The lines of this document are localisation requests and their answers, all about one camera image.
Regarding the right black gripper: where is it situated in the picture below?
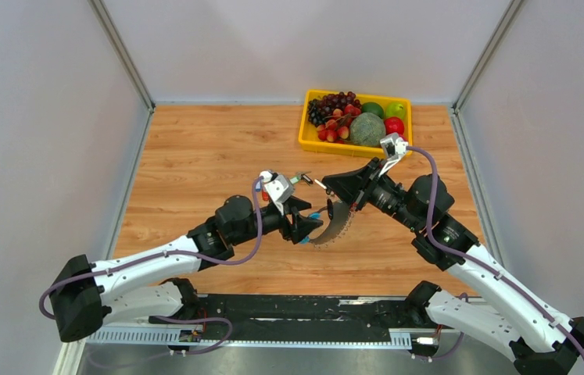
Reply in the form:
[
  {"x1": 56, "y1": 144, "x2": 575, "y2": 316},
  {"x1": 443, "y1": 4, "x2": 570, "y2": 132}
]
[{"x1": 321, "y1": 158, "x2": 422, "y2": 233}]

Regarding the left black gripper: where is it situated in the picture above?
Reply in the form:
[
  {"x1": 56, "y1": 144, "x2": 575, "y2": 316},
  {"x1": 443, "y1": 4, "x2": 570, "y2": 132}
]
[{"x1": 231, "y1": 195, "x2": 324, "y2": 246}]

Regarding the large keyring with small rings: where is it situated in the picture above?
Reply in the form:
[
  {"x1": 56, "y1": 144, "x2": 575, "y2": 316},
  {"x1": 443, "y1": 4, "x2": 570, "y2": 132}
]
[{"x1": 304, "y1": 197, "x2": 354, "y2": 248}]

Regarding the black tagged key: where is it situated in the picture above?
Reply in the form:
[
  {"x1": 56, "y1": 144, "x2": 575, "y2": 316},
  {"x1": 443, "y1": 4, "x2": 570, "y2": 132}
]
[{"x1": 325, "y1": 198, "x2": 335, "y2": 220}]

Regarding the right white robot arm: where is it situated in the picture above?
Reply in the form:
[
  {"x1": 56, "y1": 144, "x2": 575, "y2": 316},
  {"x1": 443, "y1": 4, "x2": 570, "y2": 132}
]
[{"x1": 321, "y1": 158, "x2": 584, "y2": 374}]

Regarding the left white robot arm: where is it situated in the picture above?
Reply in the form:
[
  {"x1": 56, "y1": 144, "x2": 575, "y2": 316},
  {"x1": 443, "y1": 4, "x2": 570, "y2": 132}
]
[{"x1": 45, "y1": 195, "x2": 323, "y2": 342}]

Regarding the red cherries cluster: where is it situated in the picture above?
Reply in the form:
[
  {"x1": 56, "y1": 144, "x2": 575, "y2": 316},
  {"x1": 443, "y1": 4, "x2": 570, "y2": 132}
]
[{"x1": 309, "y1": 104, "x2": 362, "y2": 143}]

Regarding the green netted melon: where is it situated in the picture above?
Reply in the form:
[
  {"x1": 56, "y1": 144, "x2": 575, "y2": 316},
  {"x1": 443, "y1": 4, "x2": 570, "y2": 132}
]
[{"x1": 349, "y1": 112, "x2": 386, "y2": 147}]

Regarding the upper red apple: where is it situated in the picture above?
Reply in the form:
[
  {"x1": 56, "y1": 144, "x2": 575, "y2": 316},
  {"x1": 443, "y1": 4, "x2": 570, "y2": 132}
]
[{"x1": 384, "y1": 116, "x2": 406, "y2": 136}]

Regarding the dark green lime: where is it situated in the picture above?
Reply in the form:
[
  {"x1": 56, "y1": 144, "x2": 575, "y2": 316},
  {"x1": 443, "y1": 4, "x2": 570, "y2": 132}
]
[{"x1": 360, "y1": 102, "x2": 385, "y2": 119}]

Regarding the dark purple grape bunch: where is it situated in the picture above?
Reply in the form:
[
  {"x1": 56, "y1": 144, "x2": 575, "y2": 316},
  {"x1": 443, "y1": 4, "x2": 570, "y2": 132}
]
[{"x1": 306, "y1": 91, "x2": 362, "y2": 127}]

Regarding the light green apple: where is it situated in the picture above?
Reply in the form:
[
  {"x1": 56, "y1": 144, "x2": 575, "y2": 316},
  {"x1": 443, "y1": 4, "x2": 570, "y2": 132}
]
[{"x1": 385, "y1": 102, "x2": 408, "y2": 120}]

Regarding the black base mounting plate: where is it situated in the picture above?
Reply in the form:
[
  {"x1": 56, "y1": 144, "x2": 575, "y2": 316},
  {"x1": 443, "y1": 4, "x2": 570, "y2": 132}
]
[{"x1": 174, "y1": 294, "x2": 437, "y2": 342}]

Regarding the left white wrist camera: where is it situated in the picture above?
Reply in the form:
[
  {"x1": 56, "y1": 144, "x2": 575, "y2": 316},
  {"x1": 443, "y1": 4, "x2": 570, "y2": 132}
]
[{"x1": 259, "y1": 170, "x2": 295, "y2": 215}]

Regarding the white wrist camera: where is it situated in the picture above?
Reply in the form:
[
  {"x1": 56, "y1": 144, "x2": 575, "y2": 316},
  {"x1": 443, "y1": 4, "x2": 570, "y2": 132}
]
[
  {"x1": 259, "y1": 170, "x2": 295, "y2": 215},
  {"x1": 379, "y1": 133, "x2": 409, "y2": 177}
]

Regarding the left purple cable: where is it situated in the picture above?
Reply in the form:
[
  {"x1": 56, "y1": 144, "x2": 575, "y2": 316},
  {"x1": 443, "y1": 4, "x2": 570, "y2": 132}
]
[{"x1": 38, "y1": 176, "x2": 267, "y2": 358}]

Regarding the purple cable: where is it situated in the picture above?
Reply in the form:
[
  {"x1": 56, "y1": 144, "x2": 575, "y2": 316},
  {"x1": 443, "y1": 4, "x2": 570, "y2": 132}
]
[
  {"x1": 38, "y1": 176, "x2": 267, "y2": 358},
  {"x1": 405, "y1": 145, "x2": 584, "y2": 375}
]

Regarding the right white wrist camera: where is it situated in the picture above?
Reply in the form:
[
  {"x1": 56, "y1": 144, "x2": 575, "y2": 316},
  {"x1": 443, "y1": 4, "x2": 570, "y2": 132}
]
[{"x1": 379, "y1": 133, "x2": 409, "y2": 177}]

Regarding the right aluminium corner post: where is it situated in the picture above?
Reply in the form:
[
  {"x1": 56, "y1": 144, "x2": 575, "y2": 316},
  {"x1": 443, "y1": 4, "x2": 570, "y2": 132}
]
[{"x1": 453, "y1": 0, "x2": 527, "y2": 112}]

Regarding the aluminium corner post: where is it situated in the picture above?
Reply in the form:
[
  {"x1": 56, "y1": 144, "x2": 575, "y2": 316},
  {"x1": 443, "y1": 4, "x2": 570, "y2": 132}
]
[
  {"x1": 88, "y1": 0, "x2": 157, "y2": 112},
  {"x1": 453, "y1": 0, "x2": 527, "y2": 112}
]

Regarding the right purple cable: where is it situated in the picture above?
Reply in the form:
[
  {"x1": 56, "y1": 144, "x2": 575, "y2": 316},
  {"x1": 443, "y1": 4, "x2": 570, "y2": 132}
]
[{"x1": 405, "y1": 145, "x2": 584, "y2": 375}]

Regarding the aluminium front rail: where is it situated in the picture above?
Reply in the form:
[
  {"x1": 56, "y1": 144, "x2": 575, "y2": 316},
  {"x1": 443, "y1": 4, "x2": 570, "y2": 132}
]
[{"x1": 53, "y1": 291, "x2": 531, "y2": 375}]

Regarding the left aluminium corner post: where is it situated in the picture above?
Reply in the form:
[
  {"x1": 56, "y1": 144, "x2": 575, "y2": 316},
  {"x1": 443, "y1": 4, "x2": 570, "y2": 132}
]
[{"x1": 88, "y1": 0, "x2": 157, "y2": 112}]

